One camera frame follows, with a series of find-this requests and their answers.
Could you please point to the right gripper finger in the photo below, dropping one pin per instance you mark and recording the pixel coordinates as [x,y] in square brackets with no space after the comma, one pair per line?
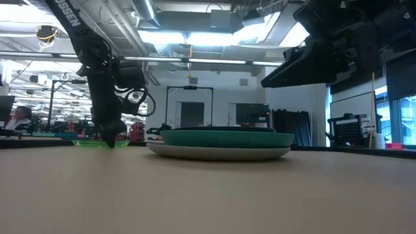
[312,68]

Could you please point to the small green translucent plate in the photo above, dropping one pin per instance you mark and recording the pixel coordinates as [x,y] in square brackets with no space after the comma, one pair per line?
[84,143]

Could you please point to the cream plastic plate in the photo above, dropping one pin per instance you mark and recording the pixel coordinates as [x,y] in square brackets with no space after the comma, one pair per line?
[217,153]

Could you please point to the large teal plastic plate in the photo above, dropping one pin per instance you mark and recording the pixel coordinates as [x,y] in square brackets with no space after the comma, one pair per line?
[227,139]

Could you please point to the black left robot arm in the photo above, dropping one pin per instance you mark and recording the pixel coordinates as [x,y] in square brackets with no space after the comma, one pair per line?
[70,16]

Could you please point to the red storage rack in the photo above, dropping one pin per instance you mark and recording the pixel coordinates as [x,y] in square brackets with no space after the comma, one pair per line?
[137,131]

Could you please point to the small black background robot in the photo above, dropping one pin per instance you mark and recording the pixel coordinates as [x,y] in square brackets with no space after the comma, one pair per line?
[157,130]

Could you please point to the black stand with lamp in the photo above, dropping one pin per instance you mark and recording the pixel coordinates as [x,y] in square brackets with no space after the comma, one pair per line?
[51,104]

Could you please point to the black curtain panel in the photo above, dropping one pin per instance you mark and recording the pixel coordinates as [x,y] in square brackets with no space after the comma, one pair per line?
[291,126]

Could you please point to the black perforated cart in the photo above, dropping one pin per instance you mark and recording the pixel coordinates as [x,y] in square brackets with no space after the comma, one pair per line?
[349,131]

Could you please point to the person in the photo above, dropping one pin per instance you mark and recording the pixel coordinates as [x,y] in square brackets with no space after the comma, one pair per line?
[21,117]

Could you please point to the dark computer monitor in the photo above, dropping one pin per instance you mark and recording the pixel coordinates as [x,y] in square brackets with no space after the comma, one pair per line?
[6,107]

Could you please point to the white cylinder container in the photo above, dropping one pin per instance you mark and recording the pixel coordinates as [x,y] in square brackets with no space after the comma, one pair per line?
[379,141]

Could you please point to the red box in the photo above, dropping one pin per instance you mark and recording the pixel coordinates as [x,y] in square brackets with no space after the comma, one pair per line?
[394,146]

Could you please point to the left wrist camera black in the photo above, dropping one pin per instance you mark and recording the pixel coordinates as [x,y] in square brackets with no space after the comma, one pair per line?
[131,76]

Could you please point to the dark wall screen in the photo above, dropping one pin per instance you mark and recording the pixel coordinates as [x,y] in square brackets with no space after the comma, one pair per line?
[252,113]

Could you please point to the black rectangular rig frame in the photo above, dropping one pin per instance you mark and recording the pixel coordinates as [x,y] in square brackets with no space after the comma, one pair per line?
[189,87]

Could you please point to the grey ceiling duct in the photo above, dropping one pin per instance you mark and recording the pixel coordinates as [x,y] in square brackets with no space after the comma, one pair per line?
[195,19]

